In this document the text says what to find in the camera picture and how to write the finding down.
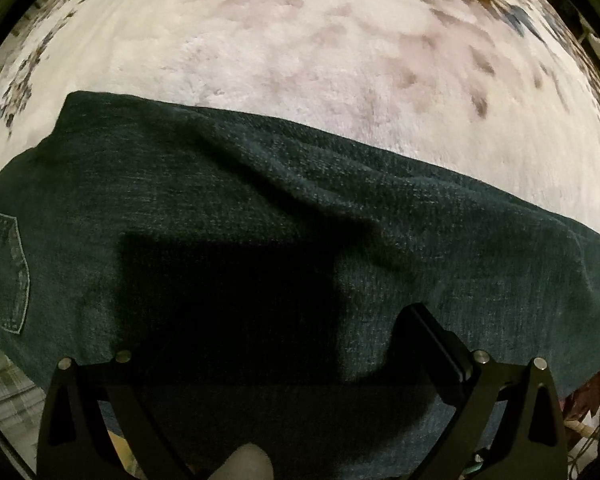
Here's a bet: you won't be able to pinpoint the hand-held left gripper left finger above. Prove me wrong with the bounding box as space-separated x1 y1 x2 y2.
36 350 193 480

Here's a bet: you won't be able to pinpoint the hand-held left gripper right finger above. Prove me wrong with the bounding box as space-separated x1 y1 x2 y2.
391 303 569 480

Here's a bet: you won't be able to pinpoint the dark denim pants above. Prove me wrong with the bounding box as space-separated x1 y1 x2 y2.
0 91 600 480

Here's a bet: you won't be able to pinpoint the white patterned plush blanket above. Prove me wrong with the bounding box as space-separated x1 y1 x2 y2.
0 0 600 246

